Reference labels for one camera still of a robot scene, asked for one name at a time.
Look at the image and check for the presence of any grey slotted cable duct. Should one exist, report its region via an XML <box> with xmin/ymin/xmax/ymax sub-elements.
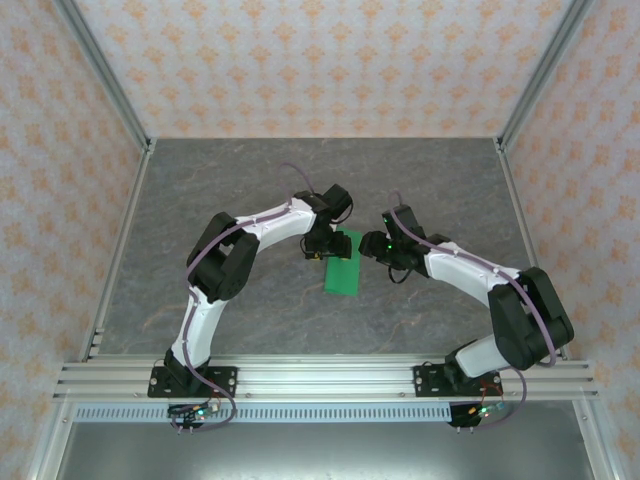
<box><xmin>73</xmin><ymin>404</ymin><xmax>454</xmax><ymax>424</ymax></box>

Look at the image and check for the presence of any small control board with LED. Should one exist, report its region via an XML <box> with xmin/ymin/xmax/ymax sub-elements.
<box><xmin>467</xmin><ymin>399</ymin><xmax>507</xmax><ymax>420</ymax></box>
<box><xmin>167</xmin><ymin>399</ymin><xmax>222</xmax><ymax>420</ymax></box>

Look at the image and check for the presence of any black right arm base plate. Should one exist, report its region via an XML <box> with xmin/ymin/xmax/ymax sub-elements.
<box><xmin>412</xmin><ymin>364</ymin><xmax>504</xmax><ymax>399</ymax></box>

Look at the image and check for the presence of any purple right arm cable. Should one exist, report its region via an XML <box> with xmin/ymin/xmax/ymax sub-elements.
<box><xmin>387</xmin><ymin>188</ymin><xmax>559</xmax><ymax>431</ymax></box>

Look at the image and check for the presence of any grey metal sheet panel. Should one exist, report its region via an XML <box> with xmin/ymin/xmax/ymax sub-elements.
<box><xmin>52</xmin><ymin>422</ymin><xmax>594</xmax><ymax>480</ymax></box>

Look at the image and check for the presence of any aluminium mounting rail beam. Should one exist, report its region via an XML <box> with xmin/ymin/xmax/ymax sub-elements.
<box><xmin>52</xmin><ymin>354</ymin><xmax>600</xmax><ymax>401</ymax></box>

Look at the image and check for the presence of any green paper sheet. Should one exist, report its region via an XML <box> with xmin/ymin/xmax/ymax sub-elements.
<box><xmin>322</xmin><ymin>224</ymin><xmax>365</xmax><ymax>299</ymax></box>

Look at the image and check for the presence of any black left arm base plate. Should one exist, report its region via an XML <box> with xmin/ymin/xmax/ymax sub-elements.
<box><xmin>147</xmin><ymin>366</ymin><xmax>239</xmax><ymax>399</ymax></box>

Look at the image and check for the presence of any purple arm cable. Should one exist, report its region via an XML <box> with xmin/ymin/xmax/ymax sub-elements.
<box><xmin>169</xmin><ymin>162</ymin><xmax>321</xmax><ymax>434</ymax></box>
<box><xmin>387</xmin><ymin>188</ymin><xmax>559</xmax><ymax>431</ymax></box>

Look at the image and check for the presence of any aluminium frame leg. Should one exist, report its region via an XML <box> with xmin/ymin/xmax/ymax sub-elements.
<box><xmin>572</xmin><ymin>399</ymin><xmax>616</xmax><ymax>480</ymax></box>
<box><xmin>27</xmin><ymin>399</ymin><xmax>76</xmax><ymax>480</ymax></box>

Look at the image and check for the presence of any aluminium table side rail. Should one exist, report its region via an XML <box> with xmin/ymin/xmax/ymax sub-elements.
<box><xmin>79</xmin><ymin>139</ymin><xmax>157</xmax><ymax>362</ymax></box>
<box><xmin>494</xmin><ymin>139</ymin><xmax>570</xmax><ymax>362</ymax></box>

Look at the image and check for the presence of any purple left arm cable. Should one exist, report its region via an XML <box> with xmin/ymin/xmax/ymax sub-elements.
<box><xmin>169</xmin><ymin>162</ymin><xmax>321</xmax><ymax>434</ymax></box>

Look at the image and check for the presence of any aluminium frame post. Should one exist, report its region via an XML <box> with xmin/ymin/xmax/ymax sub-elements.
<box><xmin>52</xmin><ymin>0</ymin><xmax>156</xmax><ymax>156</ymax></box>
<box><xmin>493</xmin><ymin>0</ymin><xmax>597</xmax><ymax>154</ymax></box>

